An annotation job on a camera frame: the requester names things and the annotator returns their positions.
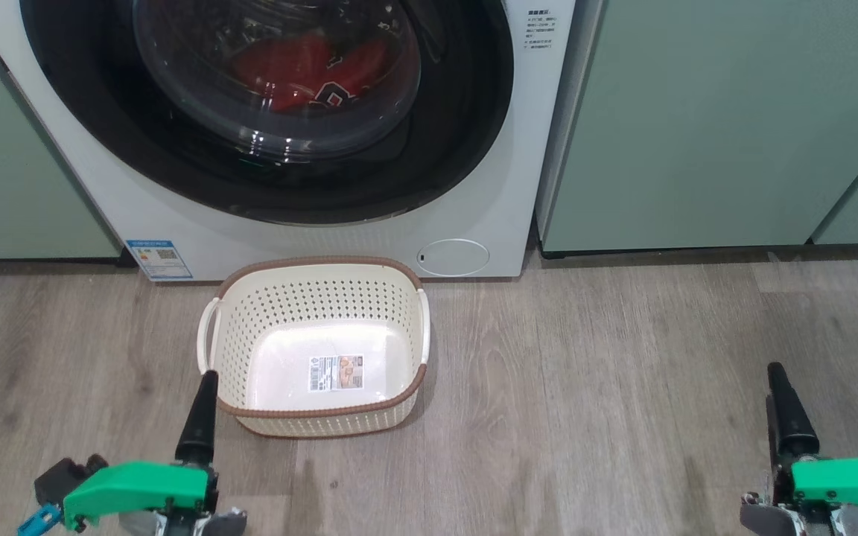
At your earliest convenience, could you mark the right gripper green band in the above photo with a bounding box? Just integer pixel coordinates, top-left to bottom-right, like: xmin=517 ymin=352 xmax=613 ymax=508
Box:
xmin=740 ymin=363 xmax=858 ymax=536

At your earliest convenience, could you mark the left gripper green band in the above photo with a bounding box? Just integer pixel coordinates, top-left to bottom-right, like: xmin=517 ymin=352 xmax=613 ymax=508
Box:
xmin=63 ymin=370 xmax=247 ymax=536

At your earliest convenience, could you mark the black round washing machine door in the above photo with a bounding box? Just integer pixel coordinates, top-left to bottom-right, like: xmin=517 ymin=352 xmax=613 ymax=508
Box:
xmin=19 ymin=0 xmax=515 ymax=226

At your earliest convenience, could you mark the red sports jersey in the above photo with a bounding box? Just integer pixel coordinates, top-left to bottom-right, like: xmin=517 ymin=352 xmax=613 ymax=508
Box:
xmin=232 ymin=33 xmax=389 ymax=112

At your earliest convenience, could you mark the cream perforated plastic laundry basket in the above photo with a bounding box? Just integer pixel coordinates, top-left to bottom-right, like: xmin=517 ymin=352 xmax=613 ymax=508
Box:
xmin=197 ymin=256 xmax=430 ymax=438

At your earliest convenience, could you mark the white front-load washing machine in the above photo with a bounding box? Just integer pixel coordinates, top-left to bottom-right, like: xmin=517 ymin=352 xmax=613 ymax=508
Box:
xmin=0 ymin=0 xmax=577 ymax=282

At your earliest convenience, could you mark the blue energy label sticker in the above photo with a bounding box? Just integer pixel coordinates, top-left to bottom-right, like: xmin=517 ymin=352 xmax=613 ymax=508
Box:
xmin=125 ymin=239 xmax=194 ymax=281

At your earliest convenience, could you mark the round white filter cover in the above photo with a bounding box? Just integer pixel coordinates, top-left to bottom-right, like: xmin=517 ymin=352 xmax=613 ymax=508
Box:
xmin=418 ymin=238 xmax=491 ymax=278

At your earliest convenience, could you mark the green cabinet on right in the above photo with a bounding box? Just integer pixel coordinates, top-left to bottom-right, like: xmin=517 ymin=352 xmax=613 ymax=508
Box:
xmin=539 ymin=0 xmax=858 ymax=254

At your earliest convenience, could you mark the green cabinet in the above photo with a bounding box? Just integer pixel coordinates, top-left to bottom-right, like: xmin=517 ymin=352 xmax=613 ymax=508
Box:
xmin=539 ymin=0 xmax=858 ymax=254
xmin=0 ymin=56 xmax=121 ymax=260

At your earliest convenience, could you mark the green cabinet on left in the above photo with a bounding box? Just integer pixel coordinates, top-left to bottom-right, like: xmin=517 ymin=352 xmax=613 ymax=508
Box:
xmin=0 ymin=56 xmax=121 ymax=260

